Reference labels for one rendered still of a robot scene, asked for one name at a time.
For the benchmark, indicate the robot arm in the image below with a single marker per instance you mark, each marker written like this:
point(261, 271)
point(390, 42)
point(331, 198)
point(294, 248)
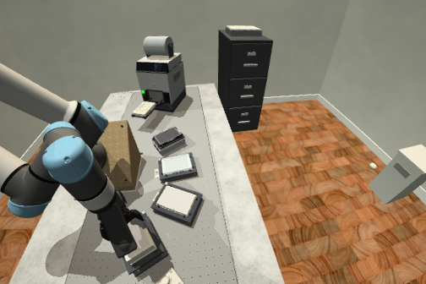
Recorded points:
point(71, 161)

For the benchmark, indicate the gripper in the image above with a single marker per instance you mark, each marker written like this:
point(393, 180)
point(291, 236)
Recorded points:
point(129, 215)

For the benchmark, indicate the grey cylinder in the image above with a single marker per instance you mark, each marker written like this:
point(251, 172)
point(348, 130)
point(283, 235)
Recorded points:
point(157, 45)

